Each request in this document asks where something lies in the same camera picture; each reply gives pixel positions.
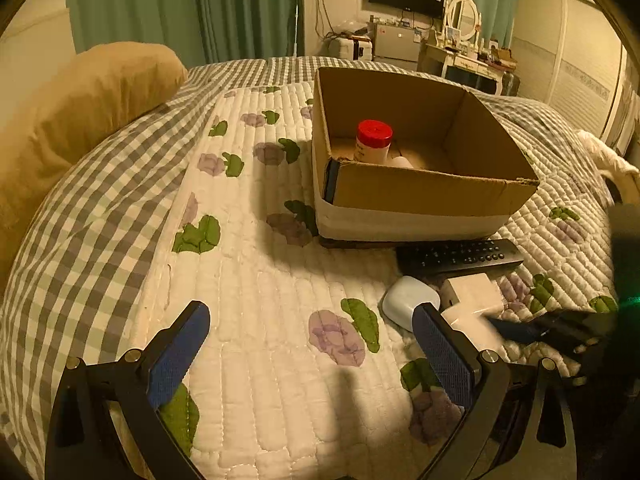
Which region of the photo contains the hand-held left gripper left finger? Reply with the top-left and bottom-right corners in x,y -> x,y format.
44,300 -> 212,480

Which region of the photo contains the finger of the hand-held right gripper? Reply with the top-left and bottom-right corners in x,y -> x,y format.
485,309 -> 618,360

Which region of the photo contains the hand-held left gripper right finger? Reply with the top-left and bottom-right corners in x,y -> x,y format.
413,301 -> 576,480

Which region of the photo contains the white power adapter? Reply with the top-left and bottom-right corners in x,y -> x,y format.
442,305 -> 507,362

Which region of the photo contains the brown cardboard box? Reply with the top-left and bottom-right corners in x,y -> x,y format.
311,66 -> 541,242

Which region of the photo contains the white square charger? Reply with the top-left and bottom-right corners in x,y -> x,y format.
440,273 -> 503,312

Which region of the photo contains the white oval earbuds case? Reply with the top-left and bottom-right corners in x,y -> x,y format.
382,276 -> 441,333

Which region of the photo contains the black remote control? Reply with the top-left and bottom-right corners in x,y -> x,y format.
396,238 -> 524,277

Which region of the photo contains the white crumpled cloth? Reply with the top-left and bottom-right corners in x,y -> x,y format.
575,130 -> 640,203

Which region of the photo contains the floral quilted blanket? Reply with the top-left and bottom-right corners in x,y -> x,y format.
135,85 -> 621,480

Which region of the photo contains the grey checked bedspread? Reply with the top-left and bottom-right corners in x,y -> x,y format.
0,55 -> 618,480

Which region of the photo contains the white sliding wardrobe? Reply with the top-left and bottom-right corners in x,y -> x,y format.
510,0 -> 632,147

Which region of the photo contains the red-lid plastic bottle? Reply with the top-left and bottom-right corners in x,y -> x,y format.
354,120 -> 394,165

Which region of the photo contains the white dressing table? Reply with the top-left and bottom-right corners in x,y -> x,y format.
417,39 -> 519,96

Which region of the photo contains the tan pillow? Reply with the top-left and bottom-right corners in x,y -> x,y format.
0,42 -> 189,271

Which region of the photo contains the white oval vanity mirror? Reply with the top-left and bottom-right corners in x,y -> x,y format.
446,0 -> 482,44

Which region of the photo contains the silver mini fridge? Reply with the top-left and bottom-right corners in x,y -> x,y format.
374,25 -> 421,63

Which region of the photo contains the white small appliance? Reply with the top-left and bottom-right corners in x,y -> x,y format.
334,36 -> 375,60

